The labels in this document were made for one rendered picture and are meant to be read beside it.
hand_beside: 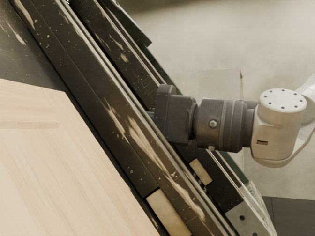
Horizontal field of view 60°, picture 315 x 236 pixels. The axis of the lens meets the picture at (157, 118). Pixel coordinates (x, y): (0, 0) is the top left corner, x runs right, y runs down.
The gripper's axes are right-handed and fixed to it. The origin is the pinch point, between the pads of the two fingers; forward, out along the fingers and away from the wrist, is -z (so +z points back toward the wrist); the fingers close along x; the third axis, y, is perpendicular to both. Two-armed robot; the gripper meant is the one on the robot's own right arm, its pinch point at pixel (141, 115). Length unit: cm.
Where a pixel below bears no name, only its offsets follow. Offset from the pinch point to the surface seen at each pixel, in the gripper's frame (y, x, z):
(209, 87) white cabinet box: -347, 52, -25
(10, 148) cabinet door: 28.9, -4.1, -1.2
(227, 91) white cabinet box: -345, 49, 0
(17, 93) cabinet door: 24.4, 0.7, -5.4
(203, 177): -33.0, -15.7, 9.5
